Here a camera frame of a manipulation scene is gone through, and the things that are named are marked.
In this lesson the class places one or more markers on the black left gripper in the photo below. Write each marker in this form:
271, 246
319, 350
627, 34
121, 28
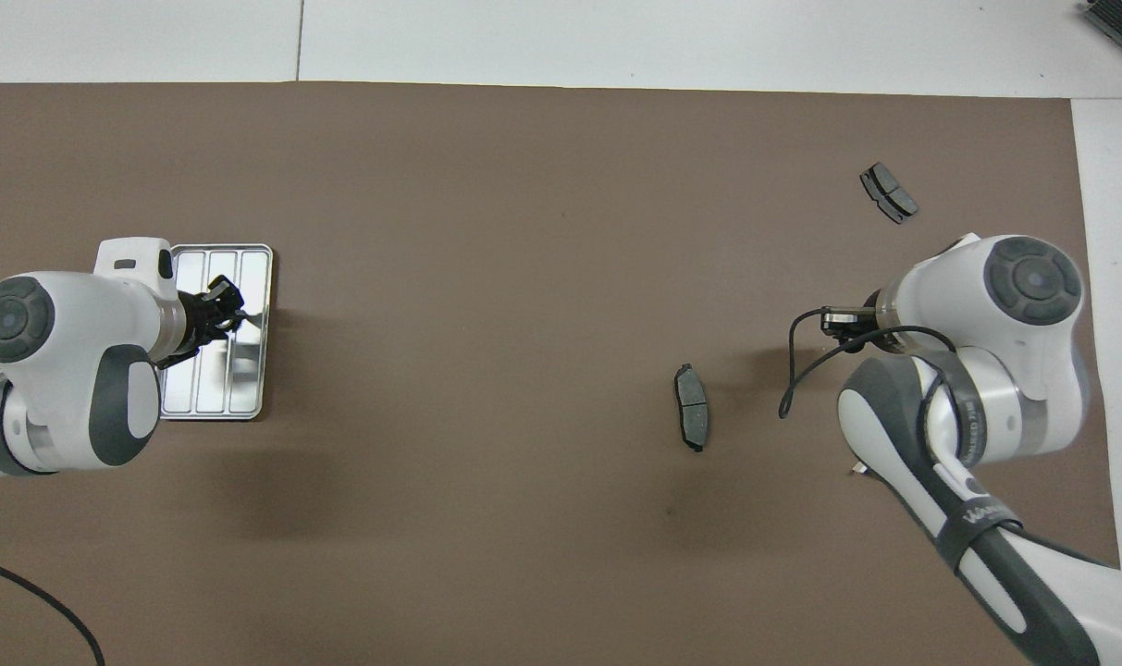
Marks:
198, 319

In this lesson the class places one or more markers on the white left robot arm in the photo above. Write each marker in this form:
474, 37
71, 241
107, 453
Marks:
70, 333

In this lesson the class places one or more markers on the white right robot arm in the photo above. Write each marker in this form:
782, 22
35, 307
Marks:
977, 305

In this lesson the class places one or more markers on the silver metal tray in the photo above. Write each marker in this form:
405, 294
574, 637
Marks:
246, 388

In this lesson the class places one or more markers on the brown table mat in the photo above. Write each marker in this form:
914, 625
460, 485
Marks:
524, 231

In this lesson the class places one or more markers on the grey brake pad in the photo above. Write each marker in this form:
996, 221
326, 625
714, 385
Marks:
692, 407
889, 191

